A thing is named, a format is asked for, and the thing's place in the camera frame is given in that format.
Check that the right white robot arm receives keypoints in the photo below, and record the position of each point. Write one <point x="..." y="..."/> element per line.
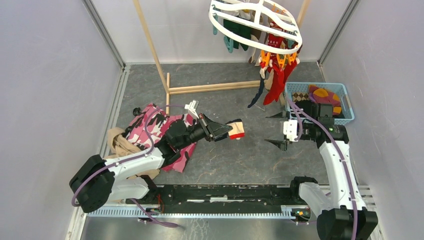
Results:
<point x="342" y="213"/>

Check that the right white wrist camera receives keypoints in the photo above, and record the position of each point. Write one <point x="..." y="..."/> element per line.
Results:
<point x="290" y="130"/>

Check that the pink camouflage cloth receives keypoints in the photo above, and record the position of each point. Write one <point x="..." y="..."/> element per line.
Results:
<point x="151" y="121"/>

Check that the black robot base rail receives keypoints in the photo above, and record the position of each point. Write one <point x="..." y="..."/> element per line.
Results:
<point x="222" y="199"/>

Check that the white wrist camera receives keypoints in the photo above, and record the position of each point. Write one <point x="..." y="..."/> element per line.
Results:
<point x="192" y="109"/>
<point x="290" y="130"/>

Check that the red patterned christmas sock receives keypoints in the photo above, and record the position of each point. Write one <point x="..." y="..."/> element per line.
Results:
<point x="276" y="41"/>

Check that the beige cloth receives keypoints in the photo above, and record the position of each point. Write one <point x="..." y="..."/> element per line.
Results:
<point x="119" y="146"/>

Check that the wooden hanger stand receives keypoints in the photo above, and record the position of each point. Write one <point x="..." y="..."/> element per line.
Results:
<point x="281" y="59"/>

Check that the blue plastic basket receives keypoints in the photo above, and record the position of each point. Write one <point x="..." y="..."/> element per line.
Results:
<point x="338" y="88"/>

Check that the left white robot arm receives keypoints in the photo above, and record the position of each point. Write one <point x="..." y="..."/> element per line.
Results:
<point x="100" y="180"/>

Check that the socks pile in basket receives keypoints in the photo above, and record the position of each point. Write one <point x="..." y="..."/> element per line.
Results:
<point x="317" y="95"/>

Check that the red santa sock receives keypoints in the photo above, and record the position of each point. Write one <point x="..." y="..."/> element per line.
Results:
<point x="278" y="84"/>
<point x="290" y="68"/>

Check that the dark green sock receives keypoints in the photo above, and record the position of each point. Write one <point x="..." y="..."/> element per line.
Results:
<point x="240" y="30"/>

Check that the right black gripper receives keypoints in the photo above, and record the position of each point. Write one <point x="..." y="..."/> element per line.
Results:
<point x="281" y="145"/>

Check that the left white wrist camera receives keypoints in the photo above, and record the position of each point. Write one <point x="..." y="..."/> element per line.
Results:
<point x="192" y="109"/>

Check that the white oval clip hanger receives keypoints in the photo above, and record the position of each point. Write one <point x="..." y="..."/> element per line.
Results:
<point x="270" y="17"/>

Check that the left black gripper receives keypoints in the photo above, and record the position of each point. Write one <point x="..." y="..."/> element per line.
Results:
<point x="211" y="128"/>

